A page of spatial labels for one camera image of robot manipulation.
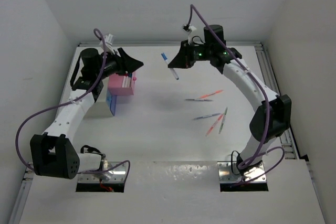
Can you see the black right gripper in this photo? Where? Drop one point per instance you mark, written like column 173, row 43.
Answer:
column 184, row 59

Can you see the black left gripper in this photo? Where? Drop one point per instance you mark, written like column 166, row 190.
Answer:
column 130, row 64

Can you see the purple capped marker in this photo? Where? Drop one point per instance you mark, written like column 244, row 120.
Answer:
column 129, row 80

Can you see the pink drawer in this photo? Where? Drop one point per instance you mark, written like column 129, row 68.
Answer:
column 115, row 85

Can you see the blue transparent drawer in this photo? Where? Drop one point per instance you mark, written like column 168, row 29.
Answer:
column 111, row 101

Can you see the red capped marker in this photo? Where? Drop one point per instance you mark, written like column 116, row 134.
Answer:
column 124, row 84

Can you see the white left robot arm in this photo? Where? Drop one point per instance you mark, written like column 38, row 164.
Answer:
column 52, row 152

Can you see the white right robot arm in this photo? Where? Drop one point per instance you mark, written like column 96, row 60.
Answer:
column 272, row 111

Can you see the dark blue gel pen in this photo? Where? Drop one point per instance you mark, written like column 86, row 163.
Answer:
column 199, row 100

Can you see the orange gel pen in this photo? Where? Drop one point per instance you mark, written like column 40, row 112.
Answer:
column 210, row 94

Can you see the white drawer cabinet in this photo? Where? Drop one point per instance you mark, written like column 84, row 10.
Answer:
column 100, row 109

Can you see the pink gel pen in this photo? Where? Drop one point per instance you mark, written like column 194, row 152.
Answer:
column 214, row 124

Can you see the green gel pen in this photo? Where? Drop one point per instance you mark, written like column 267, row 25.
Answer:
column 223, row 120

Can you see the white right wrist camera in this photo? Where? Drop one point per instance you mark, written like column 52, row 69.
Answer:
column 188, row 28

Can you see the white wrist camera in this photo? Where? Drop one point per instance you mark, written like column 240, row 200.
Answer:
column 108, row 39
column 188, row 28

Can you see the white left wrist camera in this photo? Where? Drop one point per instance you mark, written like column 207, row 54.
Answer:
column 108, row 39

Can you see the aluminium frame rail back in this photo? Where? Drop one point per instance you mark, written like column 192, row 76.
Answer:
column 166, row 43

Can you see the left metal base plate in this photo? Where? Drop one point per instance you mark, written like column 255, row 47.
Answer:
column 113, row 176

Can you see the metal base plate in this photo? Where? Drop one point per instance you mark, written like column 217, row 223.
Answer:
column 113, row 176
column 231, row 175

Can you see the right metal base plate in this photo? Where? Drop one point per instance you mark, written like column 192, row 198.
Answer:
column 231, row 175

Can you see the aluminium frame rail left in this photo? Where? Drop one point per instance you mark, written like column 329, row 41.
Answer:
column 22, row 196

